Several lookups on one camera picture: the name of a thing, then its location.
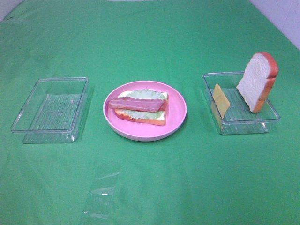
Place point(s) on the bacon strip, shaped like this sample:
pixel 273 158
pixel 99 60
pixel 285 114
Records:
pixel 116 103
pixel 143 105

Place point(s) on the bread slice with brown crust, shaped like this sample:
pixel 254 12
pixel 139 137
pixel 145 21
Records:
pixel 121 115

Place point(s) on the green lettuce leaf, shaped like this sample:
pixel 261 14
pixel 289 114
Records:
pixel 145 94

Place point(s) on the pink round plate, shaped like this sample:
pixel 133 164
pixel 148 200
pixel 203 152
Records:
pixel 175 115

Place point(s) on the yellow cheese slice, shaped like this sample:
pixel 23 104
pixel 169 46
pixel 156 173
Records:
pixel 221 101

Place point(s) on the green tablecloth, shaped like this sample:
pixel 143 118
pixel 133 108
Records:
pixel 194 177

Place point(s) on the clear right plastic container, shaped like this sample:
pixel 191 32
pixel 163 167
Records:
pixel 238 119

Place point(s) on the clear plastic container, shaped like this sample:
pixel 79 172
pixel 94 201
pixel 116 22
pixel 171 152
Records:
pixel 238 119
pixel 54 111

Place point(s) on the clear left plastic container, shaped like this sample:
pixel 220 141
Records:
pixel 54 111

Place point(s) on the upright bread slice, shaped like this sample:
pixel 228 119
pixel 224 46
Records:
pixel 257 81

